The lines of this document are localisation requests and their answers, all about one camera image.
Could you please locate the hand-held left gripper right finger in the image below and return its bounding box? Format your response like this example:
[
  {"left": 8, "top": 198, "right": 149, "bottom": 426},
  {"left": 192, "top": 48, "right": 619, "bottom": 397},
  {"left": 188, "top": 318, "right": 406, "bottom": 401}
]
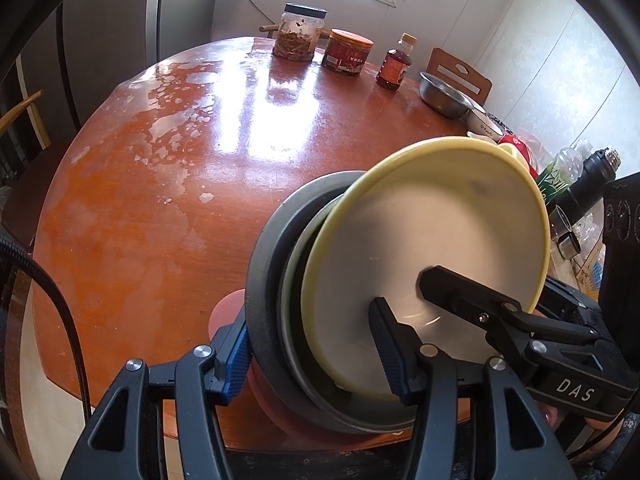
[{"left": 367, "top": 296, "right": 578, "bottom": 480}]

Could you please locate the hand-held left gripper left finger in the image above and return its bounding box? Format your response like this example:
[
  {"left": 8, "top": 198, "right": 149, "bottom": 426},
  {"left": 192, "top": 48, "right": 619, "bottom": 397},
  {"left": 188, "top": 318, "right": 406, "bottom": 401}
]
[{"left": 60, "top": 305, "right": 256, "bottom": 480}]

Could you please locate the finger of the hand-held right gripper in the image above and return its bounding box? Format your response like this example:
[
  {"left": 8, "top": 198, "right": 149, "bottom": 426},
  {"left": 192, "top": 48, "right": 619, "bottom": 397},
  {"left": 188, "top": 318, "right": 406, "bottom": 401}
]
[
  {"left": 537, "top": 275, "right": 603, "bottom": 331},
  {"left": 417, "top": 266, "right": 607, "bottom": 352}
]

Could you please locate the pink plastic plate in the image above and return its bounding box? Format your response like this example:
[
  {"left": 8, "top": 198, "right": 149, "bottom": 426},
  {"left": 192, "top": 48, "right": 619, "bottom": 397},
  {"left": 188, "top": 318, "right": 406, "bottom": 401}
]
[{"left": 207, "top": 290, "right": 351, "bottom": 443}]

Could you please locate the yellow enamel bowl with handle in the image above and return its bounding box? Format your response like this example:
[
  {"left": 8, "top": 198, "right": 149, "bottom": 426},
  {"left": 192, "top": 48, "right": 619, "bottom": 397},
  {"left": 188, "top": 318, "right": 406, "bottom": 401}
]
[{"left": 300, "top": 136, "right": 551, "bottom": 402}]

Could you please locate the large steel bowl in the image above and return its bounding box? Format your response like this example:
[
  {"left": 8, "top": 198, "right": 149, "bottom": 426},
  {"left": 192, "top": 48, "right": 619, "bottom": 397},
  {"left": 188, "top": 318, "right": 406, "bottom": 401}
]
[{"left": 245, "top": 170, "right": 418, "bottom": 436}]

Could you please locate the deep steel bowl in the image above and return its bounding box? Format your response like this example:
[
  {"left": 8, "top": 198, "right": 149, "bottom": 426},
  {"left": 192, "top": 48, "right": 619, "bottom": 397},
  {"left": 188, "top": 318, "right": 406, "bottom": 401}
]
[{"left": 280, "top": 195, "right": 361, "bottom": 396}]

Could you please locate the steel thermos cup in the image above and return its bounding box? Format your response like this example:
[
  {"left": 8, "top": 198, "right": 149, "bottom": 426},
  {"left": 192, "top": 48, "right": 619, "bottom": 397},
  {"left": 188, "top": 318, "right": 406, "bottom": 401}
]
[{"left": 556, "top": 230, "right": 583, "bottom": 261}]

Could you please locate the green drink bottle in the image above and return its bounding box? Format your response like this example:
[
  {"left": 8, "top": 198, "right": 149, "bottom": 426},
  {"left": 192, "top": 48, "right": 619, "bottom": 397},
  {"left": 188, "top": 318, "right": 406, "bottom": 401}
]
[{"left": 535, "top": 139, "right": 593, "bottom": 211}]

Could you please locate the black thermos flask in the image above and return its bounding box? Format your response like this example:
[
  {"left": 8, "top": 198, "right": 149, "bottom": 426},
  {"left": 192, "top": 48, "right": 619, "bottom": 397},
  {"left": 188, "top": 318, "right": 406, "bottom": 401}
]
[{"left": 550, "top": 146, "right": 623, "bottom": 231}]

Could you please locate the red tissue pack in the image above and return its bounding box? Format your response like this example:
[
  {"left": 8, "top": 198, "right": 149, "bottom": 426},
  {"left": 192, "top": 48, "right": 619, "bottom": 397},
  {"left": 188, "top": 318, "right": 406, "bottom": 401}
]
[{"left": 497, "top": 130, "right": 541, "bottom": 171}]

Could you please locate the white ceramic bowl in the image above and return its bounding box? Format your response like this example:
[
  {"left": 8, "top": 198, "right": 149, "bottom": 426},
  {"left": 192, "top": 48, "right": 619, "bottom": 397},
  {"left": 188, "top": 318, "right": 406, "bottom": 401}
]
[{"left": 466, "top": 110, "right": 511, "bottom": 143}]

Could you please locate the small steel bowl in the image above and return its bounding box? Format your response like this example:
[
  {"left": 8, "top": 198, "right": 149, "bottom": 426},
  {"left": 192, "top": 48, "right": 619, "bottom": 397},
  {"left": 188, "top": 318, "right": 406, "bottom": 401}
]
[{"left": 419, "top": 71, "right": 476, "bottom": 121}]

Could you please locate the wooden chair with carved back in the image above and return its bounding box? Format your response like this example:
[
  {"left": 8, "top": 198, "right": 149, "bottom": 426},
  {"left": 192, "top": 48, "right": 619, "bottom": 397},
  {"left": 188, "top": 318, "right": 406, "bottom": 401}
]
[{"left": 426, "top": 47, "right": 493, "bottom": 106}]

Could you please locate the amber sauce bottle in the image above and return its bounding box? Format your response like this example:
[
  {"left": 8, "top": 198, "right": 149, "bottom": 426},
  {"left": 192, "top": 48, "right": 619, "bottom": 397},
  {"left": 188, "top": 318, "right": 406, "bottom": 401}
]
[{"left": 376, "top": 32, "right": 418, "bottom": 92}]

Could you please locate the red-lid jar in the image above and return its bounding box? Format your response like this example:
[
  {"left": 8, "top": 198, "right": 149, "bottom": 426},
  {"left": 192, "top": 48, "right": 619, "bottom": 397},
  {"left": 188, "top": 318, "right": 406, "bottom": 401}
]
[{"left": 321, "top": 28, "right": 375, "bottom": 77}]

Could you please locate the black-lid food jar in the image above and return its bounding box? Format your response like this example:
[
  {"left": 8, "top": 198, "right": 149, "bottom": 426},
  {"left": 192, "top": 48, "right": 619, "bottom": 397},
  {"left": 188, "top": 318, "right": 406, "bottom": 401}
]
[{"left": 272, "top": 3, "right": 328, "bottom": 62}]

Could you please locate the steel refrigerator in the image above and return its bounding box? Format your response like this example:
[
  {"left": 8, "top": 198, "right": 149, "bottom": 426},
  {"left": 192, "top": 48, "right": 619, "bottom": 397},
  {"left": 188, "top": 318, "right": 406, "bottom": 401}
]
[{"left": 15, "top": 0, "right": 221, "bottom": 136}]

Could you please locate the black cable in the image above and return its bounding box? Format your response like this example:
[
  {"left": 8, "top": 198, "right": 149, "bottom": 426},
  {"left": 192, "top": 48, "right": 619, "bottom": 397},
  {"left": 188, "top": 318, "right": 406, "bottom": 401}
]
[{"left": 0, "top": 235, "right": 93, "bottom": 421}]

